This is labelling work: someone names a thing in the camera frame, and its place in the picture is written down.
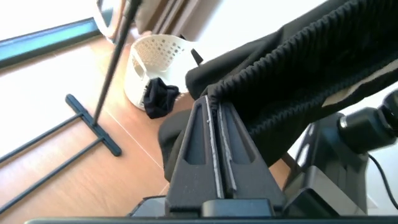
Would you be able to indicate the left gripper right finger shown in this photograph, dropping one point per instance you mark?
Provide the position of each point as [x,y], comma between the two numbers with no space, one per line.
[252,183]

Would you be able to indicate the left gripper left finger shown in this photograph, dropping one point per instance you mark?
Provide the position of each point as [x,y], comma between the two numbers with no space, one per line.
[186,183]

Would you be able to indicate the window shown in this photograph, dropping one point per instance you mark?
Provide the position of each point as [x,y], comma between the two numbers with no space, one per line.
[46,40]

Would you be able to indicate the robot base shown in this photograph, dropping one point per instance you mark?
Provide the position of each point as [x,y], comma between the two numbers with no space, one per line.
[326,186]

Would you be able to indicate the brown curtain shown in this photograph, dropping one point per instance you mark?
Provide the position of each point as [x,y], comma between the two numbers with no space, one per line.
[168,12]

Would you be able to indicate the black clothes rack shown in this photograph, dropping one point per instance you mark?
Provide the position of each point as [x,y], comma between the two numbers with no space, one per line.
[99,130]

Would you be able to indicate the white laundry basket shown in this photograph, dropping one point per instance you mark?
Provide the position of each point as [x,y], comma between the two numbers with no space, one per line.
[161,49]

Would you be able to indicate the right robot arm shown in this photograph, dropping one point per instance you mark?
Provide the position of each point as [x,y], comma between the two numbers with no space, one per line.
[367,127]

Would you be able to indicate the black garment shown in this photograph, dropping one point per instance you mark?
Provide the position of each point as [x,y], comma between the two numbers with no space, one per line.
[295,68]
[160,99]

